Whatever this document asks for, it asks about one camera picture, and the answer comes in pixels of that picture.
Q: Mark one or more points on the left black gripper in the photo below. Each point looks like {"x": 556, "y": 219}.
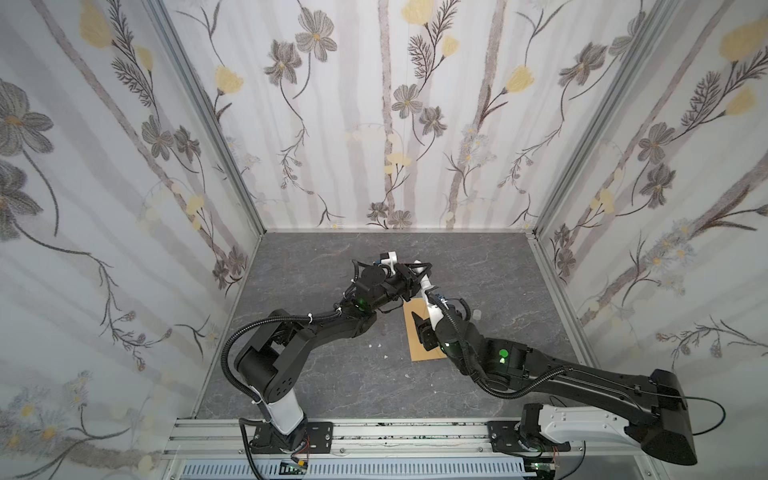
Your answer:
{"x": 405, "y": 284}

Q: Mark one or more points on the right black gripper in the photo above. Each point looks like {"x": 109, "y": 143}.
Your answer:
{"x": 425, "y": 334}

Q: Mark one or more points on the white glue stick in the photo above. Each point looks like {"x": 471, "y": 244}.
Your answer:
{"x": 425, "y": 287}

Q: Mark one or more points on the brown kraft envelope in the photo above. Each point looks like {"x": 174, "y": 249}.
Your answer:
{"x": 417, "y": 351}

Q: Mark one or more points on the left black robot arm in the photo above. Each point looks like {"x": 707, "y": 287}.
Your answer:
{"x": 264, "y": 359}

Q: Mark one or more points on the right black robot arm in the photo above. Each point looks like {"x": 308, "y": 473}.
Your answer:
{"x": 654, "y": 406}

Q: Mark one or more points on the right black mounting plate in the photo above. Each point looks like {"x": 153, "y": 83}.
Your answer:
{"x": 522, "y": 438}

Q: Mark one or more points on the black mounting plate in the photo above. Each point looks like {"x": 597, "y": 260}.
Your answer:
{"x": 522, "y": 438}
{"x": 310, "y": 437}

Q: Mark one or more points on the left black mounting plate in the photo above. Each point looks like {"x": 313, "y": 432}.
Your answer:
{"x": 310, "y": 437}

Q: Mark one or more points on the white perforated cable duct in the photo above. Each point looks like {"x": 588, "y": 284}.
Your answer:
{"x": 383, "y": 468}

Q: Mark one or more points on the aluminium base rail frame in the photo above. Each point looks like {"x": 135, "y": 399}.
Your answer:
{"x": 213, "y": 449}

